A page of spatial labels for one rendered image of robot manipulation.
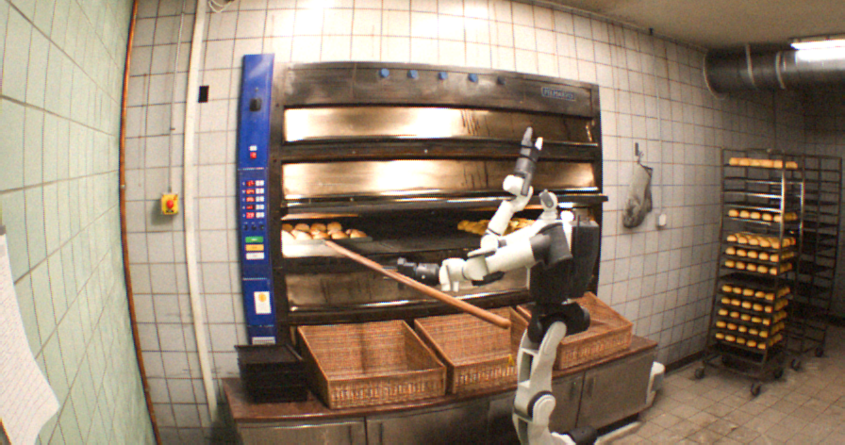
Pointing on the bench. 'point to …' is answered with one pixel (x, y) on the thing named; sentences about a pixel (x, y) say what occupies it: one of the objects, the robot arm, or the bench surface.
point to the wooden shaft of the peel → (426, 289)
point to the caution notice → (262, 303)
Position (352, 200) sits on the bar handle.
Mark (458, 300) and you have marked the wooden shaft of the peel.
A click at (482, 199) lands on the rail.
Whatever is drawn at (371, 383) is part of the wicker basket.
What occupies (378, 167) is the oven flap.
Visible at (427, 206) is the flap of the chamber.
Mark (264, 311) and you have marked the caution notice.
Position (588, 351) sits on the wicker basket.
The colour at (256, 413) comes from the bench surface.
